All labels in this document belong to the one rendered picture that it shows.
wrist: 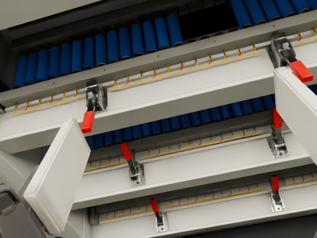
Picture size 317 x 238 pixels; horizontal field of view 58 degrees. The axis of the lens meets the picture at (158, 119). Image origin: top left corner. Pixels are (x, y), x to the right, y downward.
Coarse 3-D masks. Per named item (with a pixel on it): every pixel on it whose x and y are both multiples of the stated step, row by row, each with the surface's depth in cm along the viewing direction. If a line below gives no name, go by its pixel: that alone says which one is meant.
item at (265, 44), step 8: (304, 32) 40; (312, 32) 39; (240, 48) 41; (248, 48) 40; (256, 48) 40; (208, 56) 42; (216, 56) 41; (224, 56) 41; (176, 64) 42; (184, 64) 42; (192, 64) 42; (152, 72) 42; (160, 72) 42; (120, 80) 43; (56, 96) 44; (24, 104) 45; (32, 104) 45
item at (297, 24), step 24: (264, 24) 40; (288, 24) 39; (312, 24) 39; (192, 48) 41; (216, 48) 40; (96, 72) 43; (120, 72) 42; (144, 72) 43; (168, 72) 41; (0, 96) 45; (24, 96) 44; (48, 96) 45
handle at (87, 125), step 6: (90, 96) 40; (90, 102) 40; (90, 108) 39; (84, 114) 38; (90, 114) 37; (84, 120) 37; (90, 120) 36; (84, 126) 36; (90, 126) 36; (84, 132) 36
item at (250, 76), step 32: (128, 0) 47; (224, 0) 47; (32, 32) 50; (224, 32) 44; (0, 64) 50; (224, 64) 41; (256, 64) 40; (128, 96) 42; (160, 96) 41; (192, 96) 40; (224, 96) 41; (256, 96) 42; (0, 128) 45; (32, 128) 43; (96, 128) 44
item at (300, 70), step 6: (282, 48) 37; (282, 54) 37; (288, 54) 36; (288, 60) 35; (294, 60) 35; (294, 66) 34; (300, 66) 33; (294, 72) 34; (300, 72) 33; (306, 72) 32; (300, 78) 32; (306, 78) 32; (312, 78) 32
